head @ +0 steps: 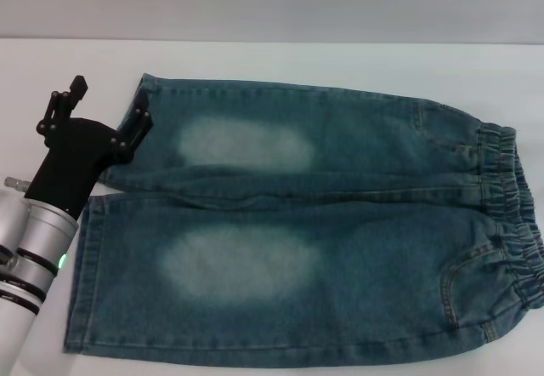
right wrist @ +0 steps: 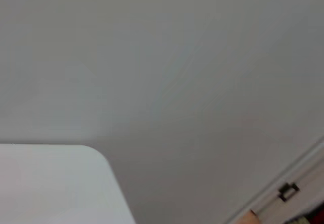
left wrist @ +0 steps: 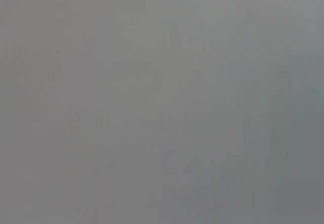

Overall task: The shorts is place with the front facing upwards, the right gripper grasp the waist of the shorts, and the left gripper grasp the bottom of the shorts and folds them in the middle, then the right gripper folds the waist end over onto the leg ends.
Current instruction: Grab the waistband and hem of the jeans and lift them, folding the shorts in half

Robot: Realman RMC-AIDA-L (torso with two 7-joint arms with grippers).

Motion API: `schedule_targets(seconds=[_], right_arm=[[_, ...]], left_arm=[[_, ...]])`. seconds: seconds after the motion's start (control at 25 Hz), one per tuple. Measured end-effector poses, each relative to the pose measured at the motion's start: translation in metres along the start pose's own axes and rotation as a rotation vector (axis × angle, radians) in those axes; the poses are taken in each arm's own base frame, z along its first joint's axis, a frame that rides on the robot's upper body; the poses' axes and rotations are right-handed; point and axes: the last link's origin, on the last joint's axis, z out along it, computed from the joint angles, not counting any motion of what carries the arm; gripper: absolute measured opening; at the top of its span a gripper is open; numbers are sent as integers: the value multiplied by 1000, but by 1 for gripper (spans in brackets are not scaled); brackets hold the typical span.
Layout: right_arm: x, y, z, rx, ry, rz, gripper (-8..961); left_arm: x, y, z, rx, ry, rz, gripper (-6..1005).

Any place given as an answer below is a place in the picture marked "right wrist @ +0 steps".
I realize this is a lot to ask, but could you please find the tan rounded object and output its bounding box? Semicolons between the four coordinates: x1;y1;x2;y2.
241;208;260;224

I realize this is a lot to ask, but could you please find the white cabinet panel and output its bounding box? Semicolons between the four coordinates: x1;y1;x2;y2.
229;140;324;224

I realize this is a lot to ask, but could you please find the dark metal latch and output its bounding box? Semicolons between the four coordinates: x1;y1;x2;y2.
278;182;301;202

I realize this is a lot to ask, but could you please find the red object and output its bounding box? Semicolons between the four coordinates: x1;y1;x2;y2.
307;214;324;224

